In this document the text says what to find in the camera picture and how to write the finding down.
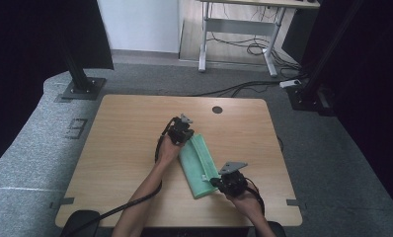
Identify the person's left hand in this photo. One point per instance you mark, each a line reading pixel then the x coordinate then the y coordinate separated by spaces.
pixel 166 151

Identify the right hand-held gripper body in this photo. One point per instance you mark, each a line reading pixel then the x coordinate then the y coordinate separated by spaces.
pixel 234 182

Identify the black table grommet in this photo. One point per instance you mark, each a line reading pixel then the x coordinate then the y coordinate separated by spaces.
pixel 217 110

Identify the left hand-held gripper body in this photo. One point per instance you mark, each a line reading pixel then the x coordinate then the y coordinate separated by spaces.
pixel 178 131

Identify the black curtain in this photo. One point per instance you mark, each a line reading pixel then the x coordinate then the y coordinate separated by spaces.
pixel 36 49
pixel 375 82

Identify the grey tape strip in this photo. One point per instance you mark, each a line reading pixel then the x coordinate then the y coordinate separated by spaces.
pixel 64 201
pixel 295 202

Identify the person's right hand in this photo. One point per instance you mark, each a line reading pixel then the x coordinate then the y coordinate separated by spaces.
pixel 247 204

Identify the green cloth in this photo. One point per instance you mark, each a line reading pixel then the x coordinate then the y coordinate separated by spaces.
pixel 197 164

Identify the grey floor socket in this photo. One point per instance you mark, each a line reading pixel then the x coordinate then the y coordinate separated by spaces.
pixel 76 128

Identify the black metal stand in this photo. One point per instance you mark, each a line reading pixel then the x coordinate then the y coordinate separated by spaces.
pixel 82 88
pixel 303 98

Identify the white power strip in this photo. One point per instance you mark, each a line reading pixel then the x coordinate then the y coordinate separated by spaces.
pixel 290 83

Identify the white frame desk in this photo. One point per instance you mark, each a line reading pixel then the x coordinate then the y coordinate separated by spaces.
pixel 240 27

